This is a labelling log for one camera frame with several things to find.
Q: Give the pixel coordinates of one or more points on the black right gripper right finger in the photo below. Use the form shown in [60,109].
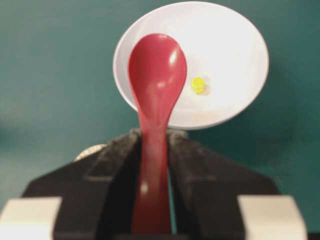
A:
[205,188]

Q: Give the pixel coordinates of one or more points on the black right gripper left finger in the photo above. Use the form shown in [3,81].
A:
[98,192]

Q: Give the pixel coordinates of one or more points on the red plastic soup spoon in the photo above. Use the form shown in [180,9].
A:
[157,71]

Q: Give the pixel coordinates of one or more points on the speckled ceramic spoon rest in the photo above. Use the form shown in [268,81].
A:
[89,151]

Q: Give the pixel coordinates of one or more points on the yellow hexagonal prism block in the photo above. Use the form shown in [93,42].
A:
[198,85]

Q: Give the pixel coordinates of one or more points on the white round bowl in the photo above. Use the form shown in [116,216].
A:
[220,45]

